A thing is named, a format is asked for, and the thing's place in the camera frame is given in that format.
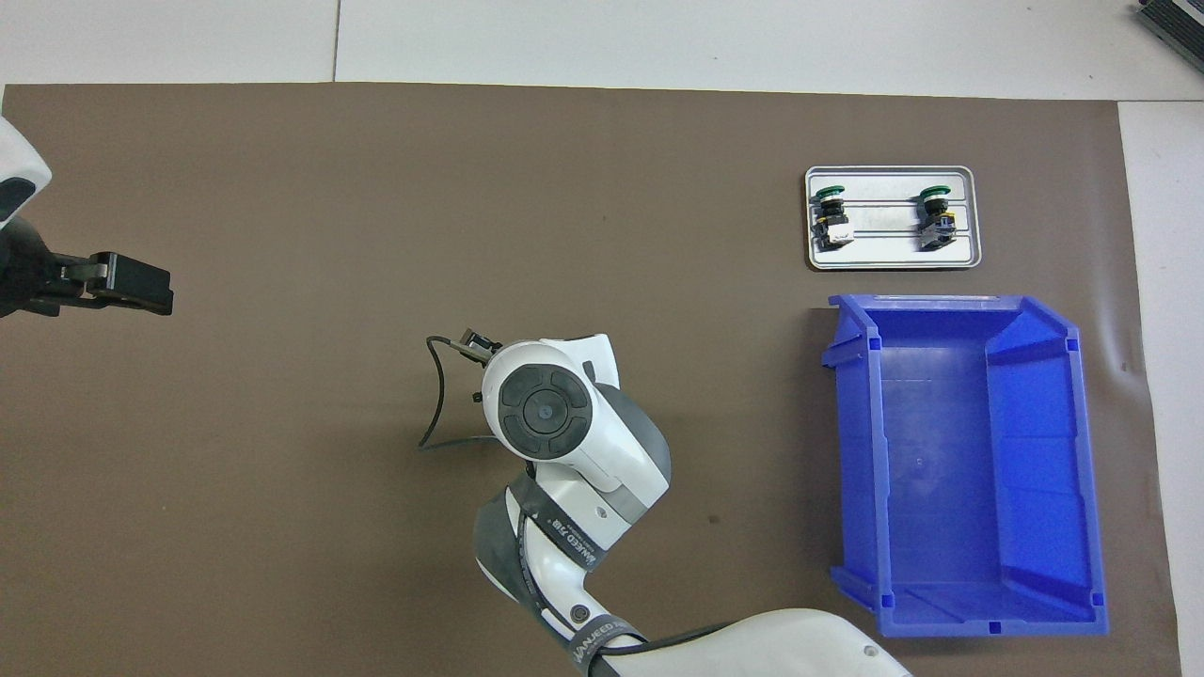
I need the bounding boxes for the grey metal tray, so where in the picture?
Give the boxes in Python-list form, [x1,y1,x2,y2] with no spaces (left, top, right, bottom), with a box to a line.
[804,165,983,273]

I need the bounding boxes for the green push button switch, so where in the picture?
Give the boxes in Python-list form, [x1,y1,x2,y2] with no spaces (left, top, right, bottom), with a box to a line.
[917,185,958,251]
[812,185,856,251]

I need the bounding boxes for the blue plastic storage bin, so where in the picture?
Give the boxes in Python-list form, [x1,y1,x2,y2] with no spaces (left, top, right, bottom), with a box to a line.
[820,293,1111,640]

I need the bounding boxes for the grey ribbed device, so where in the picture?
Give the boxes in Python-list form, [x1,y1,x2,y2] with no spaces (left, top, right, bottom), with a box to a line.
[1133,0,1204,59]

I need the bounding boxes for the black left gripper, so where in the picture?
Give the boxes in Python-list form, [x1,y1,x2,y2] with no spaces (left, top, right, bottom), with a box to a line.
[0,215,176,320]

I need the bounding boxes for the brown table mat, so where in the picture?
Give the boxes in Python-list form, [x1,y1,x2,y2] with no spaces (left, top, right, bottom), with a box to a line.
[0,83,1184,677]

